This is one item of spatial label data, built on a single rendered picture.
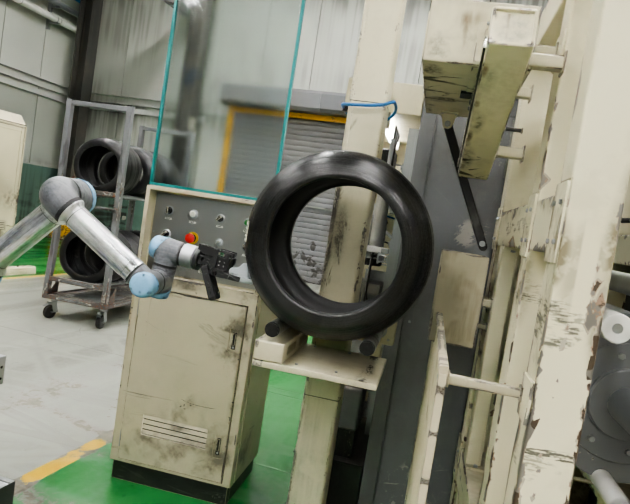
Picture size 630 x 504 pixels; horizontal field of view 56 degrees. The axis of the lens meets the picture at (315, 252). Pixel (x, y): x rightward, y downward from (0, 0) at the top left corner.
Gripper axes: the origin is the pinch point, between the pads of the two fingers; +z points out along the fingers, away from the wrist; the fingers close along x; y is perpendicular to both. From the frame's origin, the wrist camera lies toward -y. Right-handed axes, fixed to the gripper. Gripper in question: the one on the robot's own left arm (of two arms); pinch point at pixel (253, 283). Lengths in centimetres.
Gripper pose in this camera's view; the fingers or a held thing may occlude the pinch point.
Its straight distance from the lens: 185.3
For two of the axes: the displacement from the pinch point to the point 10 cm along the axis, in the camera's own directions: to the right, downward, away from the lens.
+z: 9.4, 2.8, -1.8
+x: 2.0, -0.3, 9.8
